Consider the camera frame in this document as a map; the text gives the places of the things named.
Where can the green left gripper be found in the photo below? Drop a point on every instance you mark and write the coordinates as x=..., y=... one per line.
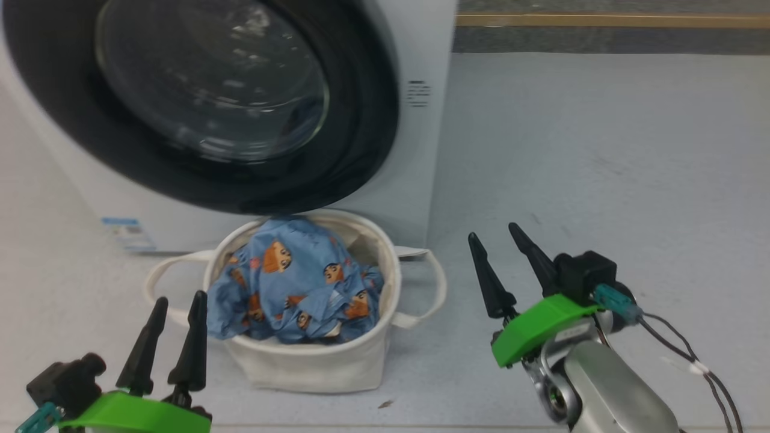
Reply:
x=132, y=415

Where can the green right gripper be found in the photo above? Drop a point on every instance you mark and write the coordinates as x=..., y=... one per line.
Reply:
x=541, y=328

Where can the washing machine door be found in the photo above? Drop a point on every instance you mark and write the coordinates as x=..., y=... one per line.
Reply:
x=361, y=120

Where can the cream canvas laundry basket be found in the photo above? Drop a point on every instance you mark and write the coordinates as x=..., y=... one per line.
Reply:
x=313, y=367

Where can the white front-load washing machine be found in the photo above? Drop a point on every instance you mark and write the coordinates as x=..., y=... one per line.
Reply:
x=421, y=150

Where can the blue energy label sticker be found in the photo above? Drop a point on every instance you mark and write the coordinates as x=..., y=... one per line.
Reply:
x=128, y=233

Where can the small brown floor debris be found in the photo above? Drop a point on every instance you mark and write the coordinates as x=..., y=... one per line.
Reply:
x=385, y=404

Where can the small black text sticker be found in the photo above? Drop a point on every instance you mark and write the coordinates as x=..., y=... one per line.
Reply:
x=418, y=93

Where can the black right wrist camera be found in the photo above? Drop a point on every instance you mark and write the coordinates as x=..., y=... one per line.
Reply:
x=586, y=270

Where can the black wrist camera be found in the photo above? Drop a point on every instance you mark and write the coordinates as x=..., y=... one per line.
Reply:
x=63, y=379
x=586, y=270

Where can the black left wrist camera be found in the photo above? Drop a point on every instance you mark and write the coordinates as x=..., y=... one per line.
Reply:
x=63, y=379

